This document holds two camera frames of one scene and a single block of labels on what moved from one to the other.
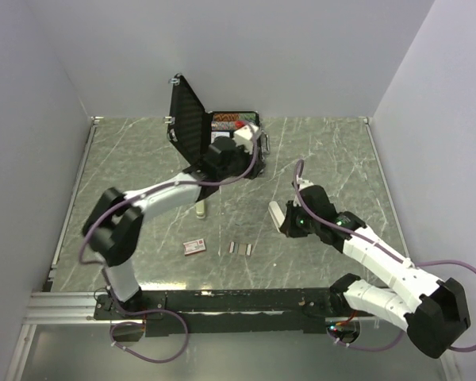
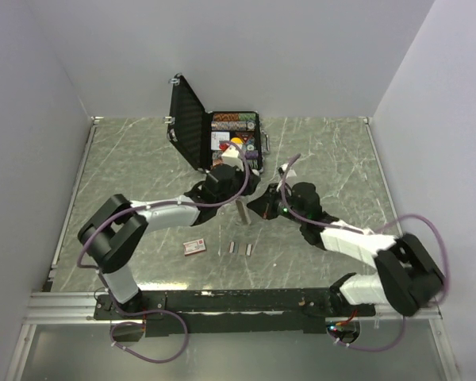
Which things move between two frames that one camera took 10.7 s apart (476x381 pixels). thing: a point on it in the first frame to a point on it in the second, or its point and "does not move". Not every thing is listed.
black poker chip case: (192, 128) does not move
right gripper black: (288, 227) to (264, 205)
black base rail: (213, 313) does not move
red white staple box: (193, 247) does not move
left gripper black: (259, 166) to (253, 180)
